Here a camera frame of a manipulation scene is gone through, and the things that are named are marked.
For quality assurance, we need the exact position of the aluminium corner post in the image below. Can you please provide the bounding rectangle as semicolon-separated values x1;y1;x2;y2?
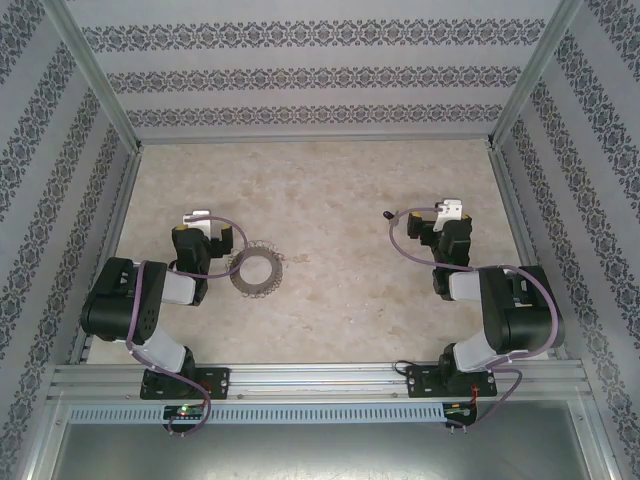
42;0;144;151
487;0;586;149

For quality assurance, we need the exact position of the aluminium side rail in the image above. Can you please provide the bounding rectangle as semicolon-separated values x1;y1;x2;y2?
67;149;144;364
488;147;569;361

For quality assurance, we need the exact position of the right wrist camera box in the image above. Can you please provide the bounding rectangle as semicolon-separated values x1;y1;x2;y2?
432;198;465;232

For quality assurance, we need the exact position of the grey metal sheet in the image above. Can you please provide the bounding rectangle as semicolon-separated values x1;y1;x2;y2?
47;422;609;480

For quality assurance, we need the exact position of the slotted grey cable duct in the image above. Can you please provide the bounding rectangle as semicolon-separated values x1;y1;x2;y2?
67;402;447;426

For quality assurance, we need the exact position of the aluminium frame bar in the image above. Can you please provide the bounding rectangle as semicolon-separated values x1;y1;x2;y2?
569;399;619;480
22;397;69;480

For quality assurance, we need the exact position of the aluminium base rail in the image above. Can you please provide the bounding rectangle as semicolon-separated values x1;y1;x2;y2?
49;363;587;402

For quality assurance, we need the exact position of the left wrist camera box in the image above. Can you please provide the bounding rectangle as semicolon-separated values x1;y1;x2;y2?
180;209;225;235

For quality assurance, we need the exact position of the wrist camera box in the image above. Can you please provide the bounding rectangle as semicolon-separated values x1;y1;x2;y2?
180;209;225;235
432;198;465;232

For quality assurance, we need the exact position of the aluminium back rail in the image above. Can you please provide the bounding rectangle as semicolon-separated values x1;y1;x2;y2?
137;133;496;147

